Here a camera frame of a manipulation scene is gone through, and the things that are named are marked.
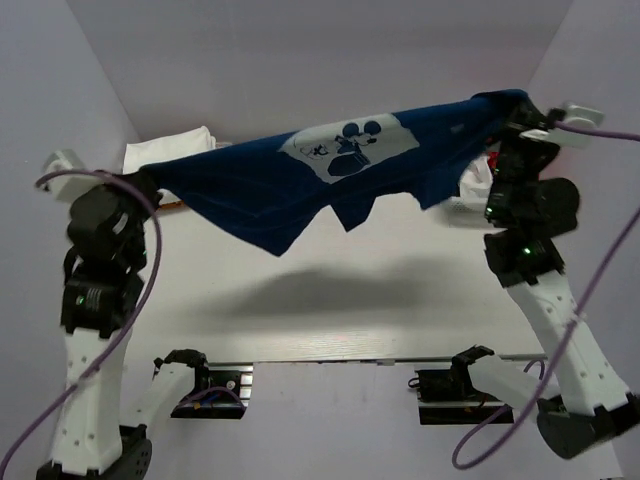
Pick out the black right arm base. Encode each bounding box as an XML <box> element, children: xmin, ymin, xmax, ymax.
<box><xmin>407</xmin><ymin>369</ymin><xmax>514</xmax><ymax>426</ymax></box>

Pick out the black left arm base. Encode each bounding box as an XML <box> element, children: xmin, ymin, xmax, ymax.
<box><xmin>171</xmin><ymin>364</ymin><xmax>254</xmax><ymax>420</ymax></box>

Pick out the folded red patterned t-shirt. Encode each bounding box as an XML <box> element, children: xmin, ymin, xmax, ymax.
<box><xmin>158</xmin><ymin>201</ymin><xmax>186</xmax><ymax>212</ymax></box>

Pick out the blue Mickey t-shirt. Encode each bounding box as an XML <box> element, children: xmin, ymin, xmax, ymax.
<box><xmin>141</xmin><ymin>89</ymin><xmax>529</xmax><ymax>256</ymax></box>

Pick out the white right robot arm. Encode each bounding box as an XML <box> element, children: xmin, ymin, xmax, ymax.
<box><xmin>449</xmin><ymin>101</ymin><xmax>639</xmax><ymax>459</ymax></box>

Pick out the white plastic basket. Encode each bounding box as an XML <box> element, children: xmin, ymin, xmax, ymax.
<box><xmin>441</xmin><ymin>197</ymin><xmax>490</xmax><ymax>228</ymax></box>

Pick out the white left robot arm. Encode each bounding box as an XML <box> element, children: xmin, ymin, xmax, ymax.
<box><xmin>36</xmin><ymin>168</ymin><xmax>212</xmax><ymax>479</ymax></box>

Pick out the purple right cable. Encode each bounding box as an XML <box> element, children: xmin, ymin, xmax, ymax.
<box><xmin>452</xmin><ymin>124</ymin><xmax>640</xmax><ymax>471</ymax></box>

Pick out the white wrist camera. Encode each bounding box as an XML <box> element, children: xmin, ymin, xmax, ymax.
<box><xmin>519</xmin><ymin>102</ymin><xmax>605</xmax><ymax>149</ymax></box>
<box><xmin>37</xmin><ymin>148</ymin><xmax>94</xmax><ymax>204</ymax></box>

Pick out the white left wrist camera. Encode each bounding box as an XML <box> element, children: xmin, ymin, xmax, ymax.
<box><xmin>37</xmin><ymin>148</ymin><xmax>94</xmax><ymax>204</ymax></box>

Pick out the folded white t-shirt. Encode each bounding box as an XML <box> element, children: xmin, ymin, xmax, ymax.
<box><xmin>122</xmin><ymin>126</ymin><xmax>216</xmax><ymax>174</ymax></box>

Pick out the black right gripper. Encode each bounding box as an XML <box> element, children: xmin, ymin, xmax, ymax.
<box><xmin>483</xmin><ymin>90</ymin><xmax>559</xmax><ymax>222</ymax></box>

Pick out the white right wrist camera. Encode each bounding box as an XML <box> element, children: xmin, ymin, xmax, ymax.
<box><xmin>519</xmin><ymin>102</ymin><xmax>605</xmax><ymax>149</ymax></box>

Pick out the white t-shirt with red print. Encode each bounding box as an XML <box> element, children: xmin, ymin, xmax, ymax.
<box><xmin>459</xmin><ymin>151</ymin><xmax>498</xmax><ymax>203</ymax></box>

